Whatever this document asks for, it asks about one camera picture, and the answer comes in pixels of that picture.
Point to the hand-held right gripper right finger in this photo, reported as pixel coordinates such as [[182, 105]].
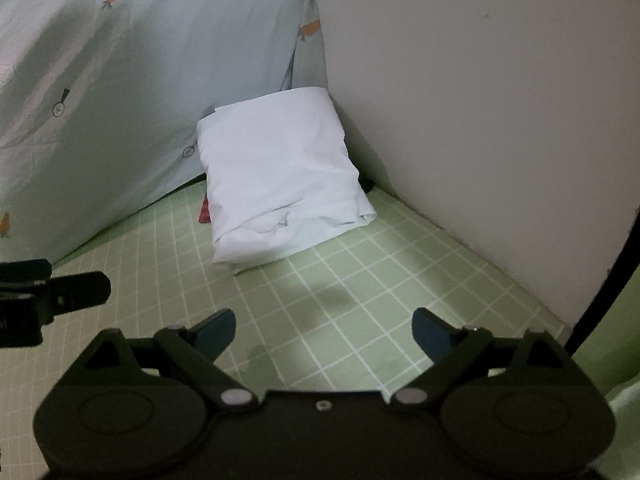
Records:
[[430, 332]]

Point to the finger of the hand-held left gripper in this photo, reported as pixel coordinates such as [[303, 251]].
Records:
[[80, 290], [25, 270]]

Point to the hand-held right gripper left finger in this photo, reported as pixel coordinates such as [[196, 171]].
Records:
[[217, 331]]

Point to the green checked bed sheet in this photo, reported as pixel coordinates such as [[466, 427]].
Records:
[[350, 305]]

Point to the red striped garment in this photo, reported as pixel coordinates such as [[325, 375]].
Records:
[[205, 215]]

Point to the dark folded garment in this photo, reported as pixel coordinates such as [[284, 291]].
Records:
[[369, 185]]

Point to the carrot print quilt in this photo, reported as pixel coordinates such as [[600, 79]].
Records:
[[150, 60]]

